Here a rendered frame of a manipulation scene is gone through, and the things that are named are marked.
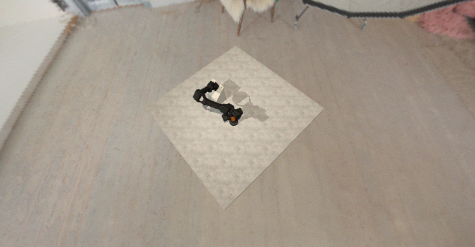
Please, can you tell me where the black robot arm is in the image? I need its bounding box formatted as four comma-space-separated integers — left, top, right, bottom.
193, 81, 242, 119

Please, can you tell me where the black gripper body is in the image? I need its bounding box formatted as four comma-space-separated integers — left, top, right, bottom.
222, 108, 243, 121

